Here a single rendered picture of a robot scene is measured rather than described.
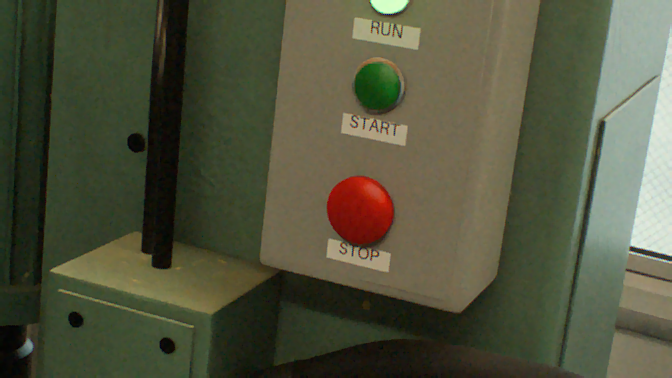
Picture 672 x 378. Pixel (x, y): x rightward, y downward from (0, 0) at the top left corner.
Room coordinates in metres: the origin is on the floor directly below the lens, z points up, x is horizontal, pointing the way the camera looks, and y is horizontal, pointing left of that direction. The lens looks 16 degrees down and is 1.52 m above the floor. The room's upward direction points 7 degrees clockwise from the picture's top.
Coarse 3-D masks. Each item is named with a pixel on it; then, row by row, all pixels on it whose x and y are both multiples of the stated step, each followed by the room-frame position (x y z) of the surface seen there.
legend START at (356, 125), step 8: (344, 120) 0.56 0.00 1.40; (352, 120) 0.55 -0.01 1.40; (360, 120) 0.55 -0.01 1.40; (368, 120) 0.55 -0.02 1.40; (376, 120) 0.55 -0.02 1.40; (344, 128) 0.56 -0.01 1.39; (352, 128) 0.55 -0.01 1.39; (360, 128) 0.55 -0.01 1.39; (368, 128) 0.55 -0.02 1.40; (376, 128) 0.55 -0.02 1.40; (384, 128) 0.55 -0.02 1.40; (392, 128) 0.55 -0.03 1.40; (400, 128) 0.55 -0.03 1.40; (360, 136) 0.55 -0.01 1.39; (368, 136) 0.55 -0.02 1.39; (376, 136) 0.55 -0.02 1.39; (384, 136) 0.55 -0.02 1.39; (392, 136) 0.55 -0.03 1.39; (400, 136) 0.55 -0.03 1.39; (400, 144) 0.55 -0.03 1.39
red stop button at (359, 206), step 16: (336, 192) 0.55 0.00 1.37; (352, 192) 0.54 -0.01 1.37; (368, 192) 0.54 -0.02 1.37; (384, 192) 0.54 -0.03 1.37; (336, 208) 0.54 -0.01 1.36; (352, 208) 0.54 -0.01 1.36; (368, 208) 0.54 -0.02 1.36; (384, 208) 0.54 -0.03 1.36; (336, 224) 0.54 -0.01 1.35; (352, 224) 0.54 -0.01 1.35; (368, 224) 0.54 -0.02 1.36; (384, 224) 0.54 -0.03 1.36; (352, 240) 0.54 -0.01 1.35; (368, 240) 0.54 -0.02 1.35
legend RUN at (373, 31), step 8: (360, 24) 0.55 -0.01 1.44; (368, 24) 0.55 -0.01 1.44; (376, 24) 0.55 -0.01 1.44; (384, 24) 0.55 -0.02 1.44; (392, 24) 0.55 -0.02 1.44; (352, 32) 0.56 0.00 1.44; (360, 32) 0.55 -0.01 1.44; (368, 32) 0.55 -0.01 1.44; (376, 32) 0.55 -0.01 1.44; (384, 32) 0.55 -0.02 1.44; (392, 32) 0.55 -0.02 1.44; (400, 32) 0.55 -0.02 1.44; (408, 32) 0.55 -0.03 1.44; (416, 32) 0.55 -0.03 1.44; (368, 40) 0.55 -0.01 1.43; (376, 40) 0.55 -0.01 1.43; (384, 40) 0.55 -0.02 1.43; (392, 40) 0.55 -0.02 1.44; (400, 40) 0.55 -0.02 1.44; (408, 40) 0.55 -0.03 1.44; (416, 40) 0.55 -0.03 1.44; (416, 48) 0.55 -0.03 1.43
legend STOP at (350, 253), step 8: (336, 240) 0.55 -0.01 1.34; (328, 248) 0.56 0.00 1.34; (336, 248) 0.55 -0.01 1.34; (344, 248) 0.55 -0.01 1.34; (352, 248) 0.55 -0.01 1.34; (360, 248) 0.55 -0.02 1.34; (368, 248) 0.55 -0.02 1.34; (328, 256) 0.56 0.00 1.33; (336, 256) 0.55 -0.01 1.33; (344, 256) 0.55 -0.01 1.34; (352, 256) 0.55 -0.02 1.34; (360, 256) 0.55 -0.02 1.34; (368, 256) 0.55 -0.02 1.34; (376, 256) 0.55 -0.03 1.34; (384, 256) 0.55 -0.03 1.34; (360, 264) 0.55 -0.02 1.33; (368, 264) 0.55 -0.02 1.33; (376, 264) 0.55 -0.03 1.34; (384, 264) 0.55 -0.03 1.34
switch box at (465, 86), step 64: (320, 0) 0.56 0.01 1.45; (448, 0) 0.54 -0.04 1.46; (512, 0) 0.54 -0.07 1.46; (320, 64) 0.56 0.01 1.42; (448, 64) 0.54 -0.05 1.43; (512, 64) 0.56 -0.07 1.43; (320, 128) 0.56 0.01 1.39; (448, 128) 0.54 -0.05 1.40; (512, 128) 0.57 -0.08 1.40; (320, 192) 0.56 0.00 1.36; (448, 192) 0.54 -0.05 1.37; (320, 256) 0.56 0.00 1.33; (448, 256) 0.54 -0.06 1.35
